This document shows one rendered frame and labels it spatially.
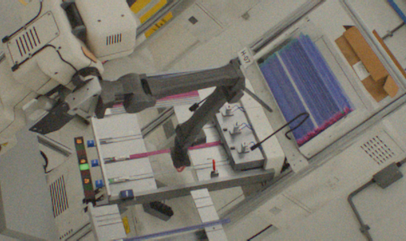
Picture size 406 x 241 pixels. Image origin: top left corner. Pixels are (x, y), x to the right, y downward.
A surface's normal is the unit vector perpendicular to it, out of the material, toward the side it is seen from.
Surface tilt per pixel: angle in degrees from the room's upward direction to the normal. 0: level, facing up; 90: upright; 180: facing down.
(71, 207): 90
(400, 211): 90
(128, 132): 48
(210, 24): 90
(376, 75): 75
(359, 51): 80
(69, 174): 90
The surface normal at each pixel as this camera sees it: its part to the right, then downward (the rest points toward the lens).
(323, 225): -0.56, -0.41
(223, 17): 0.28, 0.72
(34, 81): 0.41, 0.79
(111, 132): 0.09, -0.68
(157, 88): 0.29, -0.46
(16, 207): 0.77, -0.57
